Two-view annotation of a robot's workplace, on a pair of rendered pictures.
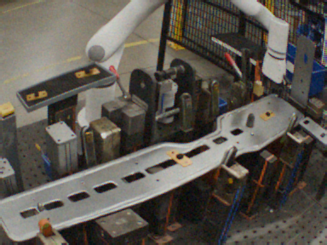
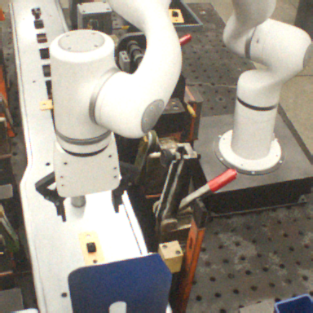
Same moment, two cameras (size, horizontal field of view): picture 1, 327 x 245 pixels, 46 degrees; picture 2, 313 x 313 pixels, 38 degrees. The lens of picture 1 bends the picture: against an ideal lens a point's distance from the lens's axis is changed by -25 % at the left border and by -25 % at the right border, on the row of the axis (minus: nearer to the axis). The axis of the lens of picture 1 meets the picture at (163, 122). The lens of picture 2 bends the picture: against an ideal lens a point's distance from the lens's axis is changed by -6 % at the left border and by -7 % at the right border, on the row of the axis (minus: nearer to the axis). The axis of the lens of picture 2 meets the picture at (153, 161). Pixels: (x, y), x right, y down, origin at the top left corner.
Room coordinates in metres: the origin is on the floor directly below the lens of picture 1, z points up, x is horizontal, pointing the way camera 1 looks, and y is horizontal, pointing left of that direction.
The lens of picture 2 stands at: (1.84, -0.84, 1.73)
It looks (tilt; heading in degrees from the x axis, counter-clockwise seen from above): 43 degrees down; 114
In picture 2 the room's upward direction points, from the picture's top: 4 degrees clockwise
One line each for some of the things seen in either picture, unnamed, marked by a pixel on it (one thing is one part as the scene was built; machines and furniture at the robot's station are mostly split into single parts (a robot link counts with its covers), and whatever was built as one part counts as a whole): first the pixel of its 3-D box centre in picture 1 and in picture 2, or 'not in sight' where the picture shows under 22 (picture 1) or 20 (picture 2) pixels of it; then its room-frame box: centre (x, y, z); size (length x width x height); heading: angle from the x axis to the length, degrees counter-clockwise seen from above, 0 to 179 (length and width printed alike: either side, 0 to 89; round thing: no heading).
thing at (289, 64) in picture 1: (300, 67); not in sight; (1.90, -0.64, 1.10); 0.30 x 0.17 x 0.13; 38
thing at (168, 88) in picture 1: (158, 131); (142, 132); (1.42, 0.01, 0.94); 0.18 x 0.13 x 0.49; 134
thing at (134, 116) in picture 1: (127, 157); not in sight; (1.33, 0.10, 0.89); 0.13 x 0.11 x 0.38; 44
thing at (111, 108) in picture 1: (109, 157); not in sight; (1.30, 0.16, 0.90); 0.05 x 0.05 x 0.40; 44
